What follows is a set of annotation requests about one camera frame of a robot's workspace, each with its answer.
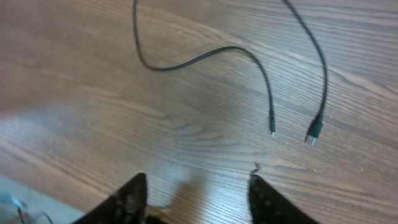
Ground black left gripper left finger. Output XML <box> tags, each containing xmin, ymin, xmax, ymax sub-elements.
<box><xmin>73</xmin><ymin>172</ymin><xmax>147</xmax><ymax>224</ymax></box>

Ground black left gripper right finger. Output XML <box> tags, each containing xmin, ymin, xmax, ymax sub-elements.
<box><xmin>248</xmin><ymin>174</ymin><xmax>318</xmax><ymax>224</ymax></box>

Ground black USB cable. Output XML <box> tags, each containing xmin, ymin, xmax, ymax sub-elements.
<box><xmin>132</xmin><ymin>0</ymin><xmax>329</xmax><ymax>147</ymax></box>

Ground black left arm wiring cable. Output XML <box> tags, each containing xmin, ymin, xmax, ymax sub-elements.
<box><xmin>0</xmin><ymin>192</ymin><xmax>53</xmax><ymax>224</ymax></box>

